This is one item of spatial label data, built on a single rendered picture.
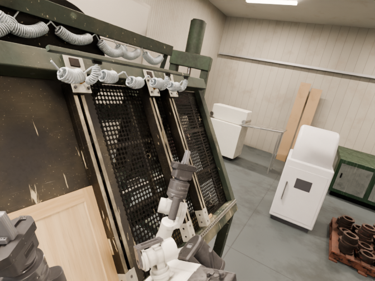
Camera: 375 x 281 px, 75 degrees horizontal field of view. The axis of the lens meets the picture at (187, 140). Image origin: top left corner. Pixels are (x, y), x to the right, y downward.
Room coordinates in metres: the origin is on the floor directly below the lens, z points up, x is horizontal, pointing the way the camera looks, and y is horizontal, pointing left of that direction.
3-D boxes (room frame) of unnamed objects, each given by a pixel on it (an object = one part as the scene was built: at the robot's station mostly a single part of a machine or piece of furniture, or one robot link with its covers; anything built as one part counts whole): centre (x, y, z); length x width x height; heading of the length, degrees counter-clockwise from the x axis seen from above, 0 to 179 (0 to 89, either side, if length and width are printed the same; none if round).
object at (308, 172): (3.81, -1.98, 0.78); 0.86 x 0.70 x 1.56; 152
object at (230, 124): (6.59, -1.01, 0.67); 2.86 x 0.71 x 1.35; 63
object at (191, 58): (6.03, 0.30, 1.57); 1.02 x 0.82 x 3.14; 63
